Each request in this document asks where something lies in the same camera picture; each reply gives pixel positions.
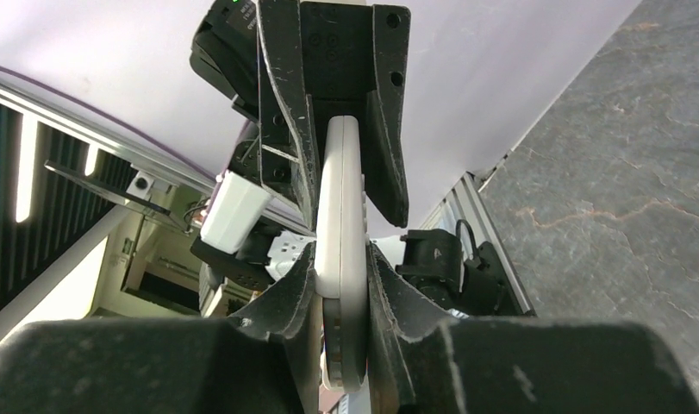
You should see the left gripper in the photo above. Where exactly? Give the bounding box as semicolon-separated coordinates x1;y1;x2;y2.
257;1;411;229

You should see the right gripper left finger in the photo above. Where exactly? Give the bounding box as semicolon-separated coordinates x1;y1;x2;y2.
0;245;321;413

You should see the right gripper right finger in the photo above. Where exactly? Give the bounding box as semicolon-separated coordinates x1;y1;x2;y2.
367;246;699;413

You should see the white remote control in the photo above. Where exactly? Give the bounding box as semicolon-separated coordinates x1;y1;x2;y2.
314;116;368;392

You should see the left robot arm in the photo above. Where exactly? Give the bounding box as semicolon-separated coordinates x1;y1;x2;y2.
190;1;411;229

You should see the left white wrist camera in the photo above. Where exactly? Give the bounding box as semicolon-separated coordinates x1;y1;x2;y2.
200;171;272;254

